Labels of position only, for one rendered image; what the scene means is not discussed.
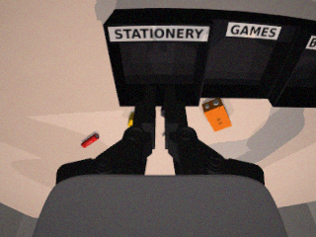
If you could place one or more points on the orange nine-volt battery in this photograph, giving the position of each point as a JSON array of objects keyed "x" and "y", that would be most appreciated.
[{"x": 216, "y": 114}]

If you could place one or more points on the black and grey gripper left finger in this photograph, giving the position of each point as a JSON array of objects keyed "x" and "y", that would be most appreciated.
[{"x": 125, "y": 156}]

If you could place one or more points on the red battery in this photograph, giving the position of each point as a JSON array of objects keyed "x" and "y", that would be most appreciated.
[{"x": 90, "y": 140}]

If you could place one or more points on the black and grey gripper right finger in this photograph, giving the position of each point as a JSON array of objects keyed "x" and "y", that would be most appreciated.
[{"x": 194, "y": 156}]

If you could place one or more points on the black three-compartment bin rack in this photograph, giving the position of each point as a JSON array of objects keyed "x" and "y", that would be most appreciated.
[{"x": 170, "y": 46}]

